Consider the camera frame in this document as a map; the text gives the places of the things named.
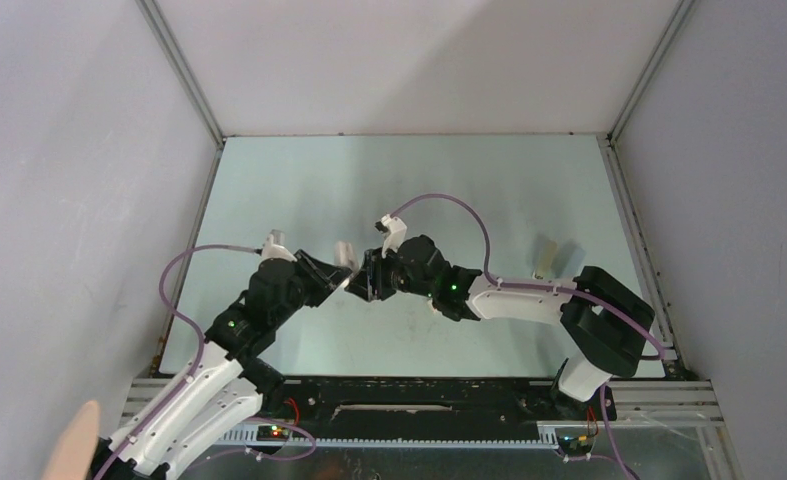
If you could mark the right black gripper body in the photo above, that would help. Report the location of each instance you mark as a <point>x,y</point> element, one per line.
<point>404,281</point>

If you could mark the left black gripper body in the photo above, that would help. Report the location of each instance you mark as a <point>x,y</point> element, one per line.
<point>299,298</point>

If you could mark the small white mini stapler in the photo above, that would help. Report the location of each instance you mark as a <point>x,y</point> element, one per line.
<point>345,256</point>

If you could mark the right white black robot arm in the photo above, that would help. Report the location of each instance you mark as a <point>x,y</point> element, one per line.
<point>607,322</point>

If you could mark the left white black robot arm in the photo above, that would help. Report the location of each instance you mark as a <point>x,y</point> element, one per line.
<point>225,381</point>

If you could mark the beige stapler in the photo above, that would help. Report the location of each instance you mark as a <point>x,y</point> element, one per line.
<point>546,252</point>

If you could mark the left small circuit board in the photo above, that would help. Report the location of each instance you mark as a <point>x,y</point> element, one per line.
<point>272,433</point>

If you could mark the small circuit board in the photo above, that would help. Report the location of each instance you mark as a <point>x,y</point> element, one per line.
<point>574,447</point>
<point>272,433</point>

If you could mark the right small circuit board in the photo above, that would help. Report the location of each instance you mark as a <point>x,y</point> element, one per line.
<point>574,447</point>

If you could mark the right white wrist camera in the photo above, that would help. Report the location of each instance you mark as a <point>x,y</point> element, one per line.
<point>394,231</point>

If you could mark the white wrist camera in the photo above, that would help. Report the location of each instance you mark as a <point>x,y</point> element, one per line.
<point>274,248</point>
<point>394,231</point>

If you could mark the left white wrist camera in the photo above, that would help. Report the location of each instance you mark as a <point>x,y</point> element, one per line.
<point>274,248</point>

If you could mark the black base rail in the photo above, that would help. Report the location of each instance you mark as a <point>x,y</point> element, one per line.
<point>434,409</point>

